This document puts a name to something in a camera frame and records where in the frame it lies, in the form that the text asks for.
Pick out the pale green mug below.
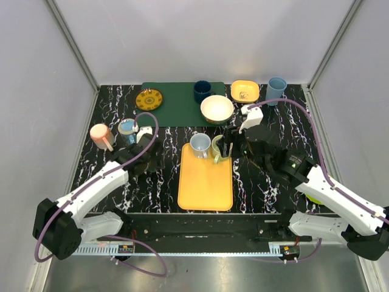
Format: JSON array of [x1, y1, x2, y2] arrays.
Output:
[[211, 134, 228, 164]]

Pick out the light grey-blue mug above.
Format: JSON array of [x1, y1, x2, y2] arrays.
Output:
[[190, 133, 211, 159]]

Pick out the blue butterfly mug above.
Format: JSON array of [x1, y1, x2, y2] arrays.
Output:
[[118, 119, 136, 145]]

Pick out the pink mug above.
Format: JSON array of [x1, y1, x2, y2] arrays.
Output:
[[89, 123, 115, 151]]

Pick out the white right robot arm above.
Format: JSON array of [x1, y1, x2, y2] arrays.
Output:
[[216, 125, 388, 261]]

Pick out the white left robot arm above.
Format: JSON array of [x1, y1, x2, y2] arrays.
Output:
[[32, 136, 164, 260]]

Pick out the navy blue mug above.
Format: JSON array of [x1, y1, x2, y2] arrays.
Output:
[[193, 80, 216, 104]]

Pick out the white bowl patterned rim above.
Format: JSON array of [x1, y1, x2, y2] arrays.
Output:
[[200, 95, 234, 125]]

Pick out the orange plastic tray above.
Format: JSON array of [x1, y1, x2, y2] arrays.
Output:
[[177, 143, 233, 211]]

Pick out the yellow square dish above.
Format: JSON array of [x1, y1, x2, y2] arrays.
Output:
[[230, 80, 260, 103]]

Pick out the yellow patterned saucer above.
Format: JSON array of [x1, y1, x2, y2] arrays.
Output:
[[135, 88, 164, 111]]

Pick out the light blue plastic cup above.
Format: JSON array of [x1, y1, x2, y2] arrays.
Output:
[[266, 77, 287, 106]]

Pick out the lime green plate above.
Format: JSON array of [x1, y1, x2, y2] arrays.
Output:
[[304, 193, 326, 206]]

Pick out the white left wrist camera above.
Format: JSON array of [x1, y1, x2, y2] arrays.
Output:
[[133, 125, 153, 143]]

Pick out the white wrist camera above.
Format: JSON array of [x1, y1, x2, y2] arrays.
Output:
[[239, 104, 263, 134], [133, 125, 153, 143]]

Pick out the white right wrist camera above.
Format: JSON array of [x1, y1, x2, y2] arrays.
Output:
[[239, 104, 263, 134]]

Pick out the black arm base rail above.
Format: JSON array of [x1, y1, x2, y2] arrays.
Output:
[[75, 212, 323, 255]]

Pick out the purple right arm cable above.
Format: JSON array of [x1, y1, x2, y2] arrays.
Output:
[[247, 97, 389, 264]]

